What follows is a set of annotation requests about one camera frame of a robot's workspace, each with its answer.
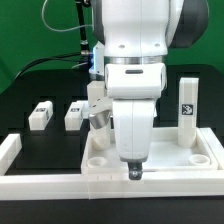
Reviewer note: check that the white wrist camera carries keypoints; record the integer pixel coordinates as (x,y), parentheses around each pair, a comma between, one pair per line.
(100,112)

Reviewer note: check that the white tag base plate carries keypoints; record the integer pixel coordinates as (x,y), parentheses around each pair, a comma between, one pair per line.
(85,109)

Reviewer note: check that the white U-shaped fence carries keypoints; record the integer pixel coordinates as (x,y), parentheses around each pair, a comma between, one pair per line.
(116,185)

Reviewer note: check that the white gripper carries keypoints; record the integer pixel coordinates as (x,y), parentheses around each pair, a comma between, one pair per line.
(134,90)

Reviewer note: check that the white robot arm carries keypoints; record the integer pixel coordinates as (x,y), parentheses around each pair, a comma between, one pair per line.
(137,35)

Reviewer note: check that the white desk tabletop tray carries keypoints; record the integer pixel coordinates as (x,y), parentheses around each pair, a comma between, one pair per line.
(165,154)

